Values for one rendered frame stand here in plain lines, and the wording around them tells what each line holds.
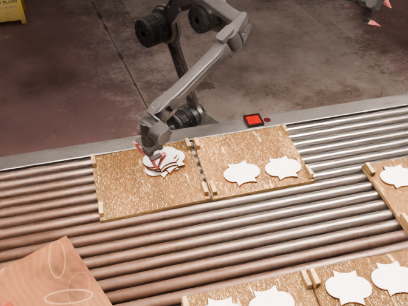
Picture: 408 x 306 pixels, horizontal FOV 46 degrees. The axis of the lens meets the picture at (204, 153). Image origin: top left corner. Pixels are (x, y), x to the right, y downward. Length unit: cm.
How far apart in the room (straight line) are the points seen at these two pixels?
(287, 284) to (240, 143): 69
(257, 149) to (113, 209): 65
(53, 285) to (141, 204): 47
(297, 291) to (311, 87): 272
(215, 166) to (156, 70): 240
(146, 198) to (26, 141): 199
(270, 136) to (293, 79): 212
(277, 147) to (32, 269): 107
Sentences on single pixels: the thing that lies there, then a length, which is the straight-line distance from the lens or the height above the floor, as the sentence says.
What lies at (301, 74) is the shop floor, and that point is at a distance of 425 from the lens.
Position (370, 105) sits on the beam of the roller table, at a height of 91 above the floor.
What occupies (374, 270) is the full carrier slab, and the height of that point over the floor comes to 95.
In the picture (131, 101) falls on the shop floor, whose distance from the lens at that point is 390.
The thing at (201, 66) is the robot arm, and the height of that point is 132.
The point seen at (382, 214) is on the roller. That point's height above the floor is 92.
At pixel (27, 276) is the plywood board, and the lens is 157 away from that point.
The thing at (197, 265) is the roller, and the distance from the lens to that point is 165.
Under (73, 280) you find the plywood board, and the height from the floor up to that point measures 104.
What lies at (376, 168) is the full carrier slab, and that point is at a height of 94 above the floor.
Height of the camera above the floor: 228
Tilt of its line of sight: 42 degrees down
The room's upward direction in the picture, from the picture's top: straight up
